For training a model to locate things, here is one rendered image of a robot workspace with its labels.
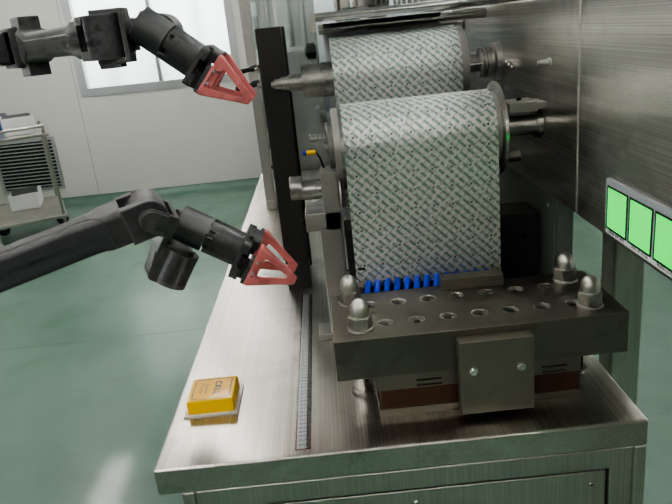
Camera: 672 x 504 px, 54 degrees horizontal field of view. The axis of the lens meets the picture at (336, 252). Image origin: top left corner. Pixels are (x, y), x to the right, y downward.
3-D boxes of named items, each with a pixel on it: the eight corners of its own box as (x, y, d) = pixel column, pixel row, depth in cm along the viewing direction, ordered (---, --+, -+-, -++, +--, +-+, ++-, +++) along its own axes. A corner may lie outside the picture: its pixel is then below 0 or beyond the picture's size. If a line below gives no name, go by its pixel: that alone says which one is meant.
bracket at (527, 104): (500, 110, 107) (500, 97, 106) (536, 106, 107) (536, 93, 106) (509, 113, 102) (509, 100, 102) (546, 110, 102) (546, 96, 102)
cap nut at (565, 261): (549, 276, 102) (549, 249, 100) (572, 274, 102) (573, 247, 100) (557, 285, 98) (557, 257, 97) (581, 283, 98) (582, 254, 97)
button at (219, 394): (196, 392, 105) (193, 378, 104) (239, 387, 105) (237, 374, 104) (188, 416, 98) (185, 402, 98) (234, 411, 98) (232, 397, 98)
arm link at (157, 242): (145, 208, 94) (137, 190, 101) (114, 277, 96) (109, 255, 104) (220, 234, 100) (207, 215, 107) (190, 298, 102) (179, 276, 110)
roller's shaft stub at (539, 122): (494, 139, 108) (493, 112, 107) (536, 134, 108) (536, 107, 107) (501, 143, 104) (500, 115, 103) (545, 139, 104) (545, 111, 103)
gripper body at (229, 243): (238, 282, 101) (193, 262, 99) (244, 260, 110) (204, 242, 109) (255, 246, 99) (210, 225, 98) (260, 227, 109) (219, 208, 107)
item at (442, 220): (357, 287, 107) (346, 177, 101) (500, 273, 107) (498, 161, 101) (357, 289, 107) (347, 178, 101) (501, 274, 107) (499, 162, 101)
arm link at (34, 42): (16, 77, 130) (1, 19, 127) (45, 73, 134) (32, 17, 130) (101, 74, 99) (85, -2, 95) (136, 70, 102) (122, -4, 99)
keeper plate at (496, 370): (458, 407, 92) (455, 336, 88) (529, 399, 92) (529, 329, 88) (462, 417, 89) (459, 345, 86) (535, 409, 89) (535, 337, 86)
